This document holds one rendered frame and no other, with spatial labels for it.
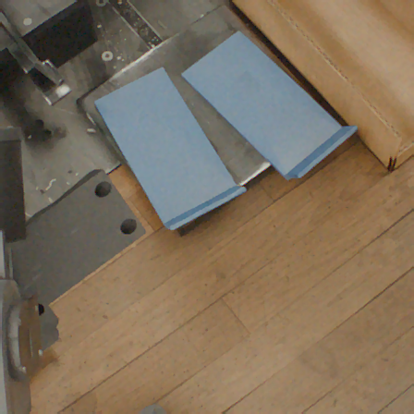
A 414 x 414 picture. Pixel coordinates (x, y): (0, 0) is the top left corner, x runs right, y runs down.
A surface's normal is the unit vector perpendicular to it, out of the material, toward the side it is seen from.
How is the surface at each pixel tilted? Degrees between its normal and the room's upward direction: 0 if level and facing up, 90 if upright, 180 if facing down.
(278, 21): 90
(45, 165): 0
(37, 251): 31
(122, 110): 0
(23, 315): 90
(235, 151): 0
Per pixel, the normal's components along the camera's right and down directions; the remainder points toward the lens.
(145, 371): -0.04, -0.39
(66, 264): 0.25, 0.04
